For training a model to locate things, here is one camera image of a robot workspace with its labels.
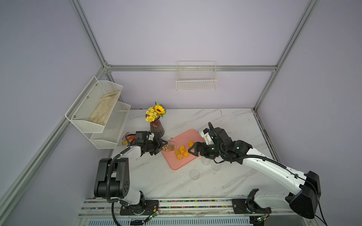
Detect clear jar with orange cookies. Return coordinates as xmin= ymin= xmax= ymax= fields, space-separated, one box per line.
xmin=200 ymin=157 xmax=213 ymax=166

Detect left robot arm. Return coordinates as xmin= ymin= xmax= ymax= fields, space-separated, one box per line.
xmin=94 ymin=131 xmax=168 ymax=226

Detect white mesh wall basket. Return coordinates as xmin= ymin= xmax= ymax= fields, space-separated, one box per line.
xmin=65 ymin=77 xmax=131 ymax=149

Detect clear jar with brown cookies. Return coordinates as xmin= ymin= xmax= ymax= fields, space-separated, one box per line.
xmin=163 ymin=142 xmax=175 ymax=152

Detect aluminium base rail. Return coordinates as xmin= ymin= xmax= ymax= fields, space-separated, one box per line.
xmin=74 ymin=195 xmax=319 ymax=226

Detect pink plastic tray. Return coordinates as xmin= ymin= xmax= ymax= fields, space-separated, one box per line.
xmin=162 ymin=129 xmax=204 ymax=170

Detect white wire wall basket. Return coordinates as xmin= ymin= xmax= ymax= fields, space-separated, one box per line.
xmin=176 ymin=61 xmax=218 ymax=91

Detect purple ribbed glass vase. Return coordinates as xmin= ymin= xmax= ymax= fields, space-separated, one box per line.
xmin=150 ymin=117 xmax=165 ymax=138

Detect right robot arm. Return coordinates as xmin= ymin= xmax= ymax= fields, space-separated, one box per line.
xmin=188 ymin=123 xmax=326 ymax=225

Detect aluminium frame profile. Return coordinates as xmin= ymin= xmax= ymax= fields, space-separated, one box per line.
xmin=1 ymin=1 xmax=319 ymax=219

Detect beige cloth in basket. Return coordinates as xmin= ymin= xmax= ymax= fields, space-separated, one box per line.
xmin=89 ymin=91 xmax=121 ymax=126

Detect brown and orange cookies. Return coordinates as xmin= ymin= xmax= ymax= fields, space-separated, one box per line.
xmin=163 ymin=144 xmax=175 ymax=151

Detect yellow sunflower bouquet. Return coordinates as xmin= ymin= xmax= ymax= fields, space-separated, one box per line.
xmin=145 ymin=102 xmax=167 ymax=122

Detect red rubber glove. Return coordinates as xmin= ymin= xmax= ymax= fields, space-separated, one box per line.
xmin=122 ymin=132 xmax=135 ymax=142

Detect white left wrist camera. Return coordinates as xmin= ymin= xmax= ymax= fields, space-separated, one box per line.
xmin=148 ymin=133 xmax=155 ymax=141

